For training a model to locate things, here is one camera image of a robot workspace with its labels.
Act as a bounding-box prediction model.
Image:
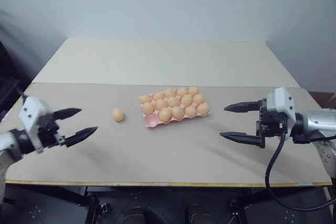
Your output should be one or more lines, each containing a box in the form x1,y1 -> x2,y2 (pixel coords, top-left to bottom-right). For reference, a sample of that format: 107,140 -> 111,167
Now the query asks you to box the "pink egg tray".
138,90 -> 212,129

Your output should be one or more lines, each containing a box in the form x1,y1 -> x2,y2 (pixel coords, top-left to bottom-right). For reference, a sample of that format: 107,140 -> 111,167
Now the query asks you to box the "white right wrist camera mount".
266,86 -> 298,141

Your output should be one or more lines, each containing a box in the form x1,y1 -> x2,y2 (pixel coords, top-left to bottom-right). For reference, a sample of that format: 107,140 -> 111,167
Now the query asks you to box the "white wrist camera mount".
266,86 -> 298,141
18,95 -> 53,154

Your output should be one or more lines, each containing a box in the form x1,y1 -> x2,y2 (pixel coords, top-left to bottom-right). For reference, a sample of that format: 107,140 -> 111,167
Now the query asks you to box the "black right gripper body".
255,98 -> 288,148

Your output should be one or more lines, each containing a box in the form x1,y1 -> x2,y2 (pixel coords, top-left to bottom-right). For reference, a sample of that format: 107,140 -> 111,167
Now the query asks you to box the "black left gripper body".
38,112 -> 68,149

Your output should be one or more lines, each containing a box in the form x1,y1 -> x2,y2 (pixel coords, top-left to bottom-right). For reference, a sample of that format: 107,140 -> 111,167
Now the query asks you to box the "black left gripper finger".
51,108 -> 82,121
65,126 -> 99,148

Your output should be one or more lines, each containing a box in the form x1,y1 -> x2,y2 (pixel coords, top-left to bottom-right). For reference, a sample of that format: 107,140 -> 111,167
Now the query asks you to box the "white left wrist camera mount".
18,95 -> 53,154

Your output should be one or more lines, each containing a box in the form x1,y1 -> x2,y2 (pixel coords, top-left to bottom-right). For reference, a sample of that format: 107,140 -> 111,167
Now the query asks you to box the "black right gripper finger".
219,131 -> 264,148
223,100 -> 264,113

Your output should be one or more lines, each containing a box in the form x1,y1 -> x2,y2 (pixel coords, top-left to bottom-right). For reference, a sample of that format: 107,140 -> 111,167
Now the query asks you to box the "black table frame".
5,184 -> 332,224

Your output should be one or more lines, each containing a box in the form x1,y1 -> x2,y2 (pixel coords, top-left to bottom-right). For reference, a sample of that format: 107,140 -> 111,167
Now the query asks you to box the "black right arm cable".
265,129 -> 336,212

